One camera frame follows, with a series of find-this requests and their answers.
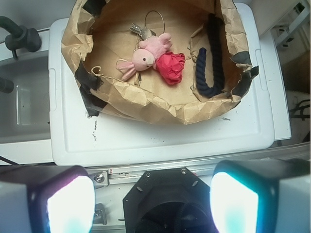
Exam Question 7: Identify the crumpled brown paper bag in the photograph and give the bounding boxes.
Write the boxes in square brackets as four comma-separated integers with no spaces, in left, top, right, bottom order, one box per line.
[61,0,259,125]

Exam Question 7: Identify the white plastic bin lid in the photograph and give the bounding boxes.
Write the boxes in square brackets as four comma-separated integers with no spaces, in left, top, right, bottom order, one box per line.
[48,3,292,166]

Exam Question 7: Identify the black octagonal mount plate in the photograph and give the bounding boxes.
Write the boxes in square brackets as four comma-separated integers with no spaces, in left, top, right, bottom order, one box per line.
[123,167,217,233]

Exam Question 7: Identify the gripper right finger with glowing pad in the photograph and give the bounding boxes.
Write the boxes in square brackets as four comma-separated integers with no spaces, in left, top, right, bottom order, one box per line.
[209,159,311,233]

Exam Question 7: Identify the pink plush toy keychain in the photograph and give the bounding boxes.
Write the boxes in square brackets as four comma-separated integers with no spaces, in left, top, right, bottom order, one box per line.
[116,33,172,81]

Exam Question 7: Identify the metal keys with wire ring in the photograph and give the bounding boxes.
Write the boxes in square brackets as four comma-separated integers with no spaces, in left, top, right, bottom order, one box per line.
[129,10,165,40]

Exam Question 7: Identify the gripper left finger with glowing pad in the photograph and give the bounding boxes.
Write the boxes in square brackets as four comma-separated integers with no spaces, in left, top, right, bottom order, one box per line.
[0,165,95,233]

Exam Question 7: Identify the white plastic tub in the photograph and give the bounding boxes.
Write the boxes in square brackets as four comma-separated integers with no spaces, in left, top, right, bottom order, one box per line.
[0,46,57,164]

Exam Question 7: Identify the dark blue twisted rope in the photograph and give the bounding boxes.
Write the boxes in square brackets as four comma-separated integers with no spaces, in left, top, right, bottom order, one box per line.
[195,13,228,98]

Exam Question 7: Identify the crumpled red paper ball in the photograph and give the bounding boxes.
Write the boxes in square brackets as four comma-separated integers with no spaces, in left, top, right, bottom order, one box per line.
[155,52,185,85]

